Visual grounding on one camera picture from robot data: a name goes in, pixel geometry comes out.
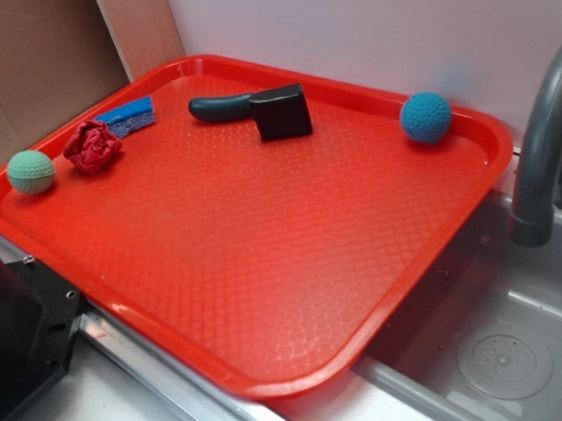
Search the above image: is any black box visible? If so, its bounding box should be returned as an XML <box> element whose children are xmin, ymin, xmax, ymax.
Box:
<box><xmin>249</xmin><ymin>83</ymin><xmax>313</xmax><ymax>142</ymax></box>

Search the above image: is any red plastic tray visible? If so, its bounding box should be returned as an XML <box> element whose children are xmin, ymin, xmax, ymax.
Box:
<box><xmin>0</xmin><ymin>56</ymin><xmax>513</xmax><ymax>399</ymax></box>

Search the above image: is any blue foam ball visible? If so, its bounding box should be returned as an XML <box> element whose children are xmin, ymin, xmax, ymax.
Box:
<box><xmin>399</xmin><ymin>91</ymin><xmax>453</xmax><ymax>145</ymax></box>

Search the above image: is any blue sponge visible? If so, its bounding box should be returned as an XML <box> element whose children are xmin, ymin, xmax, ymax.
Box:
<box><xmin>95</xmin><ymin>96</ymin><xmax>156</xmax><ymax>138</ymax></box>

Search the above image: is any crumpled red cloth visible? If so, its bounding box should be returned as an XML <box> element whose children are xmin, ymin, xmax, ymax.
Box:
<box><xmin>63</xmin><ymin>120</ymin><xmax>122</xmax><ymax>173</ymax></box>

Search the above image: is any light wooden board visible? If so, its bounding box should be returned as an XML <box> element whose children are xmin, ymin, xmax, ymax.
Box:
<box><xmin>96</xmin><ymin>0</ymin><xmax>185</xmax><ymax>82</ymax></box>

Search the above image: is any grey plastic sink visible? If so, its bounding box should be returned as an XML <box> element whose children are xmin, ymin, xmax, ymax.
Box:
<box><xmin>355</xmin><ymin>192</ymin><xmax>562</xmax><ymax>421</ymax></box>

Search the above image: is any grey faucet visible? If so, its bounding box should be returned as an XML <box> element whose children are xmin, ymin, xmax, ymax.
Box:
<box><xmin>509</xmin><ymin>45</ymin><xmax>562</xmax><ymax>248</ymax></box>

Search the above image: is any green foam ball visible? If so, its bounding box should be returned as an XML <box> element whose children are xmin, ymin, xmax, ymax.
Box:
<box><xmin>7</xmin><ymin>150</ymin><xmax>56</xmax><ymax>195</ymax></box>

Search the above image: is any brown cardboard panel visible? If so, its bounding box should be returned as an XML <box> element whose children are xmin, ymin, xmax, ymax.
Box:
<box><xmin>0</xmin><ymin>0</ymin><xmax>128</xmax><ymax>167</ymax></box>

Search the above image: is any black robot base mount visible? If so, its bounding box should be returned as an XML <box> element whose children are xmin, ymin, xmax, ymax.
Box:
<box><xmin>0</xmin><ymin>258</ymin><xmax>84</xmax><ymax>421</ymax></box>

